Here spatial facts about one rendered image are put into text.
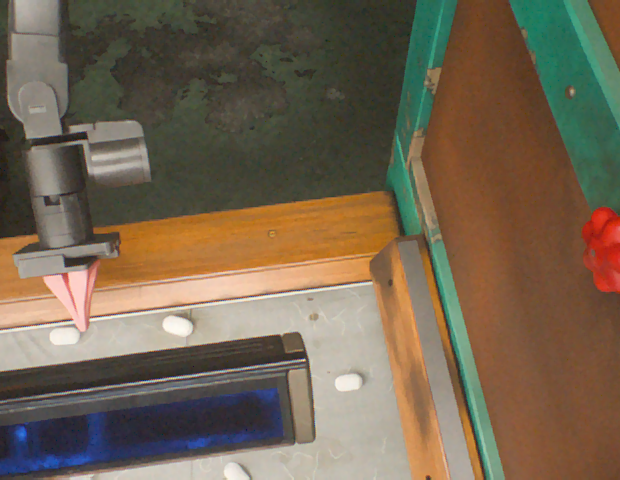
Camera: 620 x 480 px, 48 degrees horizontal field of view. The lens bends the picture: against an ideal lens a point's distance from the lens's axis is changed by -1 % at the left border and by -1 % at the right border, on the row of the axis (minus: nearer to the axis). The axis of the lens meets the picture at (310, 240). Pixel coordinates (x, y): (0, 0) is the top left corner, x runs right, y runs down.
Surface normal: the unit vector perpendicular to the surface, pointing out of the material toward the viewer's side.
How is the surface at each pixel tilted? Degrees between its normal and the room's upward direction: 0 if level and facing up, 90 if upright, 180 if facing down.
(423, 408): 66
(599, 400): 90
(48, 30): 30
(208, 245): 0
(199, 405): 58
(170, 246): 0
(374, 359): 0
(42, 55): 43
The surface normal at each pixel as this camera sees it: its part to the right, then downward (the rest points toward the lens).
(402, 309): -0.91, -0.07
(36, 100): 0.28, 0.18
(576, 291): -0.99, 0.13
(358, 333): 0.00, -0.47
